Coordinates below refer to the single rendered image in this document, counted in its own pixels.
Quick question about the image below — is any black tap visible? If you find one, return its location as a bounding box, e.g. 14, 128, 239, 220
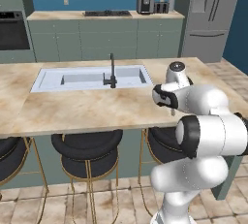
103, 52, 118, 89

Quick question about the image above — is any white sink basin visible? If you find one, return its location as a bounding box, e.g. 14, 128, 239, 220
29, 64, 154, 94

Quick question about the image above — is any green kitchen island base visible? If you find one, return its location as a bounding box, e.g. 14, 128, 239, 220
0, 127, 244, 202

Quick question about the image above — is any black stool with gold legs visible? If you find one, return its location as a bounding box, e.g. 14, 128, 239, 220
138, 126, 186, 219
0, 136, 50, 224
50, 128, 125, 224

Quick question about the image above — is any green lower cupboard run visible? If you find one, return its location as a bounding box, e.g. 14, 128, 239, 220
27, 17, 185, 63

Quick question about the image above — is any black hob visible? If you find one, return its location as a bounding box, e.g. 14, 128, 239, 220
82, 10, 133, 17

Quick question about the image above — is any grey coffee machine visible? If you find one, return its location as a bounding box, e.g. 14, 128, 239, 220
136, 0, 156, 16

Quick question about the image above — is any dark toaster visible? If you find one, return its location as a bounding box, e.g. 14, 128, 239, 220
153, 1, 171, 15

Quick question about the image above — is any steel fridge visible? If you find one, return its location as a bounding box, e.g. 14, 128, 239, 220
180, 0, 245, 64

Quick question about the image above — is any black wall oven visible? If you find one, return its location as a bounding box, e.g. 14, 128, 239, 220
0, 10, 32, 51

